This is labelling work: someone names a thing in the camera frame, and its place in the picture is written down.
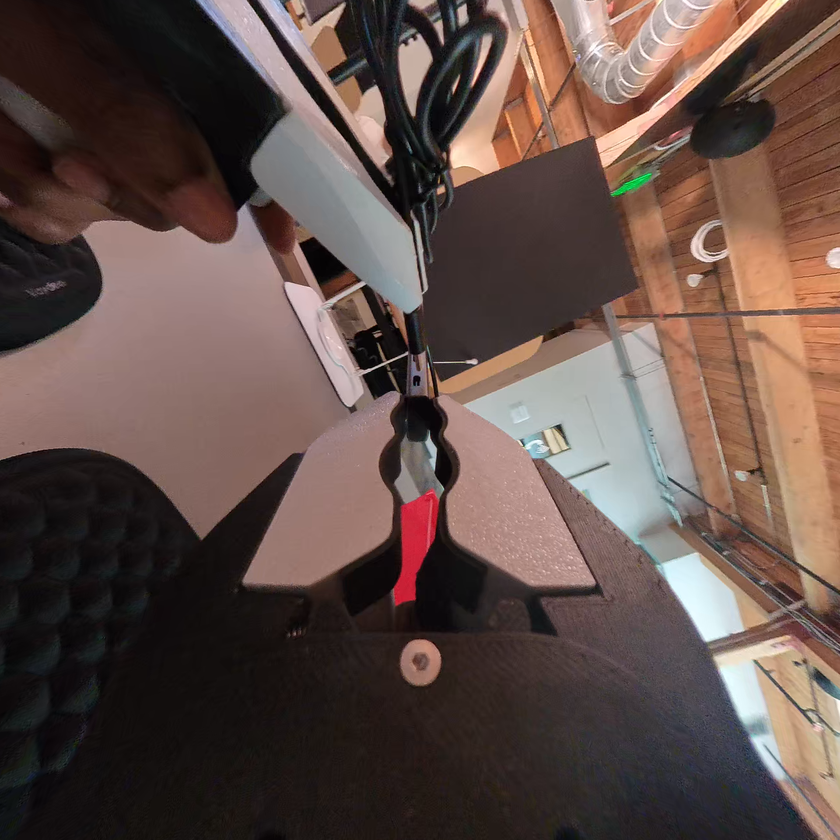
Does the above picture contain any silver ventilation duct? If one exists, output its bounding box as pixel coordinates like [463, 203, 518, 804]
[551, 0, 729, 106]

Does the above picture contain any black usb-c cable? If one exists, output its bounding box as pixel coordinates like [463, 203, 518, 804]
[351, 0, 509, 398]

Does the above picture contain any wall picture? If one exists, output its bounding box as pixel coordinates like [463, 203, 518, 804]
[521, 423, 572, 458]

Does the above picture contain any dark cloth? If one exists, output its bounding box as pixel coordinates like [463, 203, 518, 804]
[0, 220, 104, 355]

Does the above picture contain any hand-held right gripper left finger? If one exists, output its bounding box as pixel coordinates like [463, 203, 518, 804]
[241, 391, 403, 618]

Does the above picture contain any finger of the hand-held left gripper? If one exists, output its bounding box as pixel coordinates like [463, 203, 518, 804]
[197, 0, 431, 315]

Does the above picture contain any black round stand base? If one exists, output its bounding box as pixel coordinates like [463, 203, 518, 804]
[689, 98, 777, 160]

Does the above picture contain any green exit sign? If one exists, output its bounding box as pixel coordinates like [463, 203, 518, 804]
[610, 167, 660, 198]

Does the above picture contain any black flat board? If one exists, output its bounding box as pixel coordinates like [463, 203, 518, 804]
[423, 136, 641, 382]

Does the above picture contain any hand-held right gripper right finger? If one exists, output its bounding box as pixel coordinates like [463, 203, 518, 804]
[420, 394, 599, 631]

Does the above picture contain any black textured seat cushion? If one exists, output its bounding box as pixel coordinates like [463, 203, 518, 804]
[0, 449, 202, 840]

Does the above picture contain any white cable coil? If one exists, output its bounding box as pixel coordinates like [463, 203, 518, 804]
[689, 220, 729, 265]

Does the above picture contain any person's left hand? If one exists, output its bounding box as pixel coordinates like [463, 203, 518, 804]
[0, 0, 296, 255]

